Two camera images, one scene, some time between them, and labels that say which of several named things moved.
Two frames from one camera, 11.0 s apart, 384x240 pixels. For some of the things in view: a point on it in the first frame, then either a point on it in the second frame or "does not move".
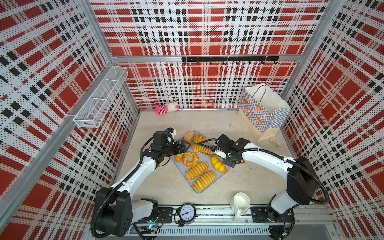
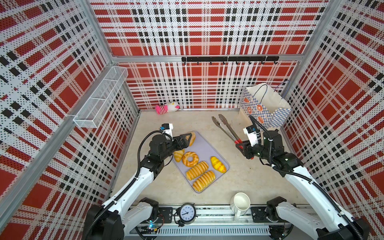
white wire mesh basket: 93,111 does not move
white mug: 240,203 does not move
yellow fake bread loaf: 218,165 does not move
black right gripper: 231,164 to 246,149
